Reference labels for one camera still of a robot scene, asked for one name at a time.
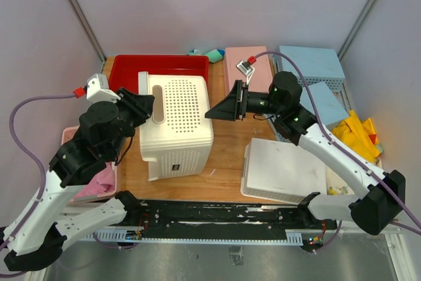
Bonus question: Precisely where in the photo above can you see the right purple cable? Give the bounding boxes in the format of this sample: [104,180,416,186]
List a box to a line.
[248,51,421,255]

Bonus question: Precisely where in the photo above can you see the red tray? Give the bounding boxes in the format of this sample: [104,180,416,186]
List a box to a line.
[108,55,209,93]

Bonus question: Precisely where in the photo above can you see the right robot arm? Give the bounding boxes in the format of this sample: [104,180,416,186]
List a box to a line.
[205,72,406,235]

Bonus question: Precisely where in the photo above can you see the small cream basket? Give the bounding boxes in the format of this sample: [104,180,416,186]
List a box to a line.
[240,138,327,205]

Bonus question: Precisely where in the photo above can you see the large cream basket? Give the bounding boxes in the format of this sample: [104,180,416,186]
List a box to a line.
[138,72,214,182]

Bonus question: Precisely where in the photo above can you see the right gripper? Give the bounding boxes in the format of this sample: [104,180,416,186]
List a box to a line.
[204,80,283,122]

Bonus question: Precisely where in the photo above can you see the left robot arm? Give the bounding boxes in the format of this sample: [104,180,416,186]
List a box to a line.
[1,88,155,272]

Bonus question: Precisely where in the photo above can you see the pink towel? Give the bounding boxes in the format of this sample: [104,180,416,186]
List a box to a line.
[74,163,116,201]

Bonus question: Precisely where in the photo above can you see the blue perforated basket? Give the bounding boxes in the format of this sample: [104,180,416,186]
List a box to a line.
[278,45,345,92]
[269,82,349,142]

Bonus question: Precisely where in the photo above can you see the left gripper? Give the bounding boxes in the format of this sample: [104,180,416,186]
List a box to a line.
[110,86,159,156]

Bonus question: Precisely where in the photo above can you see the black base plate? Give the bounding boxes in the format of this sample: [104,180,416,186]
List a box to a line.
[122,200,337,242]

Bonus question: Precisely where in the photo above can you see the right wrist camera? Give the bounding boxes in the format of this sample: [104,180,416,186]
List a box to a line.
[236,60,255,86]

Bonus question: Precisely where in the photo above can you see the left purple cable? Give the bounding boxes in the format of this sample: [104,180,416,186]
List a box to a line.
[0,88,86,278]

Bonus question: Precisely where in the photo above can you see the aluminium frame rail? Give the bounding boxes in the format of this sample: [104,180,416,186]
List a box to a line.
[340,220,402,234]

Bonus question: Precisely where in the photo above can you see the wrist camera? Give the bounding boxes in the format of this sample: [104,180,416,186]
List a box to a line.
[86,74,121,103]
[236,60,255,86]

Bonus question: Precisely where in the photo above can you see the purple cable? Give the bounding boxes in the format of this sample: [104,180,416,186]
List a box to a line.
[0,88,86,278]
[248,51,421,255]

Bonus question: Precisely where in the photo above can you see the grey cable duct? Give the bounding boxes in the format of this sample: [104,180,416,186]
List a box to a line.
[84,224,303,246]

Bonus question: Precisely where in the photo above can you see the printed white yellow cloth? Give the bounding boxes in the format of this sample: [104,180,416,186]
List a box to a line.
[326,110,382,195]

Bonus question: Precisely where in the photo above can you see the green blue soft toy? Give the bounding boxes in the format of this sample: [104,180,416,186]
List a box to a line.
[188,49,225,64]

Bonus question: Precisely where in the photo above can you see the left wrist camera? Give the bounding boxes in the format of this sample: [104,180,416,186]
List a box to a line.
[86,74,121,103]

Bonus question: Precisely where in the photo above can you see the pink perforated basket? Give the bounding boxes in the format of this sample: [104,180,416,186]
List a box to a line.
[224,46,272,95]

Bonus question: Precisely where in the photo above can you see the pink basket with towels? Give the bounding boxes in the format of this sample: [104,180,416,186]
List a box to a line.
[61,125,122,203]

